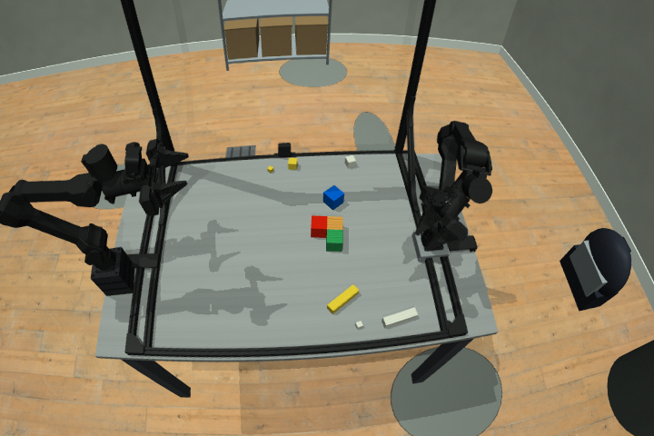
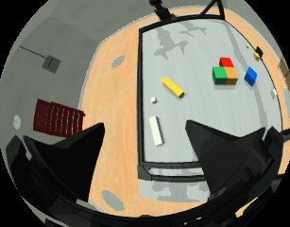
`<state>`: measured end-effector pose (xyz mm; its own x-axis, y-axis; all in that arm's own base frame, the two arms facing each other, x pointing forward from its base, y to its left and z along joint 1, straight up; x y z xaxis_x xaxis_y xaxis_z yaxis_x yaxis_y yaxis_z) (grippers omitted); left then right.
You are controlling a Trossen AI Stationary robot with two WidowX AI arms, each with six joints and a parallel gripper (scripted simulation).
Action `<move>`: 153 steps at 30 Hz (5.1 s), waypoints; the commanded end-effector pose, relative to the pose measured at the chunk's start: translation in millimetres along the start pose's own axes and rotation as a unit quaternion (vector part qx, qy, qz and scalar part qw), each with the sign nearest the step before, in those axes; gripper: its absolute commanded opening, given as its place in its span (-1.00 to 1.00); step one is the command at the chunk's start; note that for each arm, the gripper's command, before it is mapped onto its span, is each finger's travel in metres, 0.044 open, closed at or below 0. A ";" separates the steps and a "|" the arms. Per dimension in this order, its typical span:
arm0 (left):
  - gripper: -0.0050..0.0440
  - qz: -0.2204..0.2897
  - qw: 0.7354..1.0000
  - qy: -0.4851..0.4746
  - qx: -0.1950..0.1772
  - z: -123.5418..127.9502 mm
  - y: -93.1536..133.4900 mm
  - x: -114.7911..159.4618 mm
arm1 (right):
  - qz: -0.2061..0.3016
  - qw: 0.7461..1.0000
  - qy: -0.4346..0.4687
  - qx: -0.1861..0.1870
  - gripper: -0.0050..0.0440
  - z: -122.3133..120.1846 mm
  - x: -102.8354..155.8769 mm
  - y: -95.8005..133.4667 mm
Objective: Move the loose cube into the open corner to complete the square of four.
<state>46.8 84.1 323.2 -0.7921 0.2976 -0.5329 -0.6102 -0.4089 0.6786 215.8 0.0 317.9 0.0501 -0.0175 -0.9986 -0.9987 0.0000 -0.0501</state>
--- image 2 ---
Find yellow rectangular bar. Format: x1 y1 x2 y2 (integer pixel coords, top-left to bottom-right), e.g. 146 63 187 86
161 77 184 98

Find orange cube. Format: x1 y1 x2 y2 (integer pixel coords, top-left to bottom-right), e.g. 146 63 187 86
224 67 238 84

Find yellow cube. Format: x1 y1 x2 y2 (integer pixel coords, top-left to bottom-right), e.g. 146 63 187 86
253 52 260 61

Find red cube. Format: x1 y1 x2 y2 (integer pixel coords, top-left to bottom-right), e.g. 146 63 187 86
219 58 234 67

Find cream rectangular bar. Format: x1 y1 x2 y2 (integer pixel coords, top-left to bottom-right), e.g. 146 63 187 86
149 116 164 145

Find green cube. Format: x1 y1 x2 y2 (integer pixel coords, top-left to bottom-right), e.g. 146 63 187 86
213 67 228 85

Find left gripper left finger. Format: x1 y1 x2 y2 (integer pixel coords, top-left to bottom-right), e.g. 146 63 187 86
23 122 105 202

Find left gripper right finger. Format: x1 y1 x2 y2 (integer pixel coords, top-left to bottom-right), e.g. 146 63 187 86
185 120 265 195

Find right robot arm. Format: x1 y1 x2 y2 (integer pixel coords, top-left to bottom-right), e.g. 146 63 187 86
149 0 164 11

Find blue cube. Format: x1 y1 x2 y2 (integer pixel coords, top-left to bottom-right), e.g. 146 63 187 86
244 67 257 86

